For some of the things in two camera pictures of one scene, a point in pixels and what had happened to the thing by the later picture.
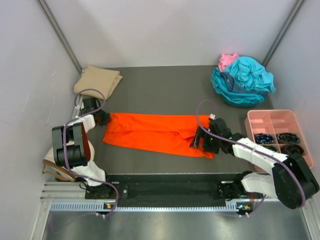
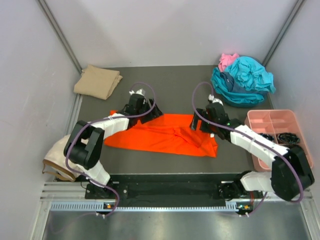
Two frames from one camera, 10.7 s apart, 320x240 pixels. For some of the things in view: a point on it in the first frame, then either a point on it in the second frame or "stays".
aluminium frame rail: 63,190 stays
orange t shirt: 168,133 stays
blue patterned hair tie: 264,138 stays
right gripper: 200,133 → 194,123
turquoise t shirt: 250,75 stays
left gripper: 105,119 → 154,113
